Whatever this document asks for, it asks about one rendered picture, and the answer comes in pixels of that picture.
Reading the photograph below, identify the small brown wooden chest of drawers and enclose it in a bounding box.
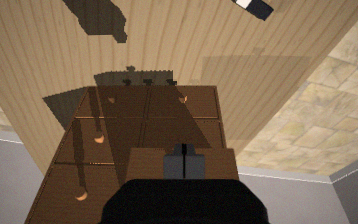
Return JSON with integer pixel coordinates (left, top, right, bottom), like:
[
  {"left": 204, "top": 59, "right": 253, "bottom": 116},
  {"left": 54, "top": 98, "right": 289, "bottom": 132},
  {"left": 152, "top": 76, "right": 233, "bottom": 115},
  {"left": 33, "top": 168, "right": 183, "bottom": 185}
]
[{"left": 24, "top": 86, "right": 227, "bottom": 224}]

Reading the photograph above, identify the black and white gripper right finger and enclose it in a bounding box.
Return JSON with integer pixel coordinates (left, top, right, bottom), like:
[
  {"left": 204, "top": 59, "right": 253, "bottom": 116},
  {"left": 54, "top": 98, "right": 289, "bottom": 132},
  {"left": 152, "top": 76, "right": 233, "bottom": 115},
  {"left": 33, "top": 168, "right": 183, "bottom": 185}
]
[{"left": 184, "top": 144, "right": 205, "bottom": 179}]

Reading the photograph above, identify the brown wooden drawer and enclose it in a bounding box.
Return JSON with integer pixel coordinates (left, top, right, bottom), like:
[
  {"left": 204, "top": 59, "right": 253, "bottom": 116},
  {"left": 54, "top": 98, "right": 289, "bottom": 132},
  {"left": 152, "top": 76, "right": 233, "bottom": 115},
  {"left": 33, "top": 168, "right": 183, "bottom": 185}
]
[
  {"left": 143, "top": 122, "right": 222, "bottom": 148},
  {"left": 148, "top": 87, "right": 218, "bottom": 119},
  {"left": 76, "top": 87, "right": 148, "bottom": 119},
  {"left": 29, "top": 167, "right": 127, "bottom": 224},
  {"left": 125, "top": 148, "right": 240, "bottom": 183},
  {"left": 56, "top": 121, "right": 142, "bottom": 166}
]

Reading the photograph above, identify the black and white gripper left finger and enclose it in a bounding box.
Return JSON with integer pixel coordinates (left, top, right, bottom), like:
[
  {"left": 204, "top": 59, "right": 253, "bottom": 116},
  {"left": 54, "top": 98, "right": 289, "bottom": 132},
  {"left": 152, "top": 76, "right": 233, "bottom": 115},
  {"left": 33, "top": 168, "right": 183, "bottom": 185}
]
[{"left": 163, "top": 144, "right": 184, "bottom": 179}]

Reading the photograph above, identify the black and white eraser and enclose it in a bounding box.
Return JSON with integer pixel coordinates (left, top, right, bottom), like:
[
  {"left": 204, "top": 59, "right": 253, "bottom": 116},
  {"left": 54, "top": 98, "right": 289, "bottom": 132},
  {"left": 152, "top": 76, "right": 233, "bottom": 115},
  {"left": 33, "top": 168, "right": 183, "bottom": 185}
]
[{"left": 235, "top": 0, "right": 274, "bottom": 21}]

